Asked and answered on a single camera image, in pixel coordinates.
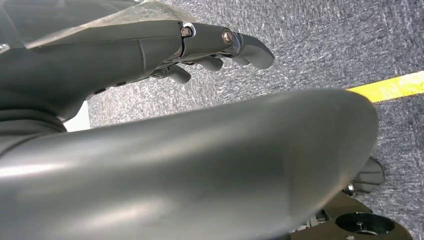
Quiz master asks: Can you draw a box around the white flat panel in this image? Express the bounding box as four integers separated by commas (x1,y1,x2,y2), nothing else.
62,100,91,133

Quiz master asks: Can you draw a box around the black robot part with hole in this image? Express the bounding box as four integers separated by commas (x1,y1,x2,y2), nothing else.
288,191,415,240

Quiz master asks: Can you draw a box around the ribbed grey left arm sleeve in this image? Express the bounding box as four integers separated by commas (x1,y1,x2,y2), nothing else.
0,108,68,159

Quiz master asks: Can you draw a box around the dark grey mottled rug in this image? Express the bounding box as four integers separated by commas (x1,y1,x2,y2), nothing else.
86,0,424,240

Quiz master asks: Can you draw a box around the yellow floor tape strip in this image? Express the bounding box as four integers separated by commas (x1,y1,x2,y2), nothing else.
346,70,424,104

